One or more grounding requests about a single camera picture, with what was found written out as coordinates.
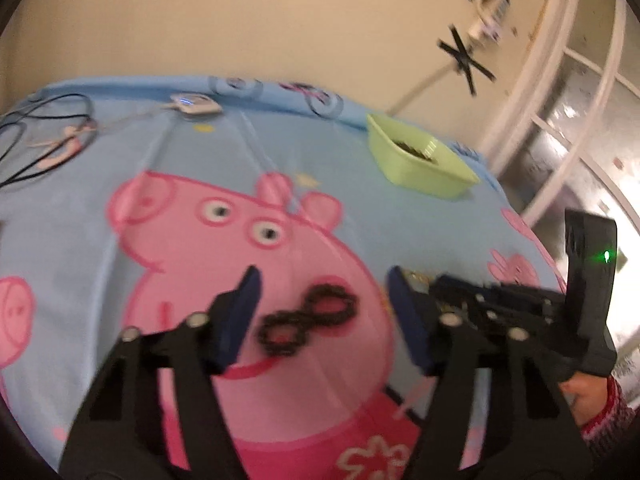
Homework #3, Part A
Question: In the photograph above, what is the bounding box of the person's right forearm checkered sleeve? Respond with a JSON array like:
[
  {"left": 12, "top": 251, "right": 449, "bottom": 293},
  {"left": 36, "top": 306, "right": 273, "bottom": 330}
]
[{"left": 580, "top": 377, "right": 639, "bottom": 445}]

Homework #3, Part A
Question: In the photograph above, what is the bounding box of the blue cartoon pig blanket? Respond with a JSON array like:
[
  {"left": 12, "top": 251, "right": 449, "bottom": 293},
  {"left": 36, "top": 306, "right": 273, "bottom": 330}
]
[{"left": 0, "top": 76, "right": 572, "bottom": 480}]

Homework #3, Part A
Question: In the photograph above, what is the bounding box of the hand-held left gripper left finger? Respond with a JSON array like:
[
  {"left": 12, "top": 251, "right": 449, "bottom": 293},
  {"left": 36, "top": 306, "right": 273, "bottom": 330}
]
[{"left": 59, "top": 265, "right": 263, "bottom": 480}]

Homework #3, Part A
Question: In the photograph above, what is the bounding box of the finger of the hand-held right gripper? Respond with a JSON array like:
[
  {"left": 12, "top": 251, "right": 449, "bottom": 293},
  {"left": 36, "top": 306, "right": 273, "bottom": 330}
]
[
  {"left": 430, "top": 289, "right": 489, "bottom": 322},
  {"left": 434, "top": 274, "right": 502, "bottom": 297}
]

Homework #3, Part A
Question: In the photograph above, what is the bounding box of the green plastic bowl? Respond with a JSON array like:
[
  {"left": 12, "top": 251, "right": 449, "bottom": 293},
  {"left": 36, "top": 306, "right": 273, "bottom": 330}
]
[{"left": 366, "top": 112, "right": 481, "bottom": 201}]

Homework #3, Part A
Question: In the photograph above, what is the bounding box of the white power adapter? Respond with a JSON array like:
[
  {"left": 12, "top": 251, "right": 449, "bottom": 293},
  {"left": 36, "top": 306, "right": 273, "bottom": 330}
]
[{"left": 467, "top": 0, "right": 509, "bottom": 42}]

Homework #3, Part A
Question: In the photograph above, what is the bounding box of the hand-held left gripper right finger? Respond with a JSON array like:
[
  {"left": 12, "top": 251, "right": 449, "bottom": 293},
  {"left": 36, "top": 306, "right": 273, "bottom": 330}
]
[{"left": 386, "top": 266, "right": 593, "bottom": 480}]

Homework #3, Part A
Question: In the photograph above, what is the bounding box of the person's right hand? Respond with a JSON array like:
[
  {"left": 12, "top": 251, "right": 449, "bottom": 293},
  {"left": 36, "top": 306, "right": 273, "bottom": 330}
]
[{"left": 559, "top": 372, "right": 609, "bottom": 429}]

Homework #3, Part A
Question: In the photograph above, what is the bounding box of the white wall cable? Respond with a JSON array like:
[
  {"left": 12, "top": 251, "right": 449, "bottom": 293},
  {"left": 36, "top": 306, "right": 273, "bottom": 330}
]
[{"left": 387, "top": 61, "right": 459, "bottom": 114}]

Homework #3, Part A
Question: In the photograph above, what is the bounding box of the dark bead bracelet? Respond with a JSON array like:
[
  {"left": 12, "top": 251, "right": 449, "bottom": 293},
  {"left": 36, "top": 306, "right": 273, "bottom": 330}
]
[{"left": 394, "top": 139, "right": 439, "bottom": 164}]

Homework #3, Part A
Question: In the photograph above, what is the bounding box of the black cable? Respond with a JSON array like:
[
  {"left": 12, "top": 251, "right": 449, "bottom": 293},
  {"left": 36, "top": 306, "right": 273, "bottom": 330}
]
[{"left": 0, "top": 92, "right": 96, "bottom": 192}]

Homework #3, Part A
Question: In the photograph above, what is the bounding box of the pile of gold jewelry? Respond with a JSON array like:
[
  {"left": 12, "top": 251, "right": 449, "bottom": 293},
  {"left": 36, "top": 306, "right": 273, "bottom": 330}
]
[{"left": 404, "top": 268, "right": 437, "bottom": 287}]

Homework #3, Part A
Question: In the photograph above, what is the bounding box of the white window frame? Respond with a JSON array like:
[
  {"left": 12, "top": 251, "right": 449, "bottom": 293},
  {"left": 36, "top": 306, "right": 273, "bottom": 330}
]
[{"left": 479, "top": 0, "right": 640, "bottom": 351}]

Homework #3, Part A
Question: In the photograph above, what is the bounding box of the black bead bracelet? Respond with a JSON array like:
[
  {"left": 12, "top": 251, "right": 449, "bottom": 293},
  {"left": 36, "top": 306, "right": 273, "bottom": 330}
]
[{"left": 257, "top": 283, "right": 360, "bottom": 359}]

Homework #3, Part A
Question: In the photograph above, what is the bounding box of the white controller with blue light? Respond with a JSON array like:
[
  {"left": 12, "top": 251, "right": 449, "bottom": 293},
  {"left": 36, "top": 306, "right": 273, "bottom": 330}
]
[{"left": 169, "top": 92, "right": 221, "bottom": 121}]

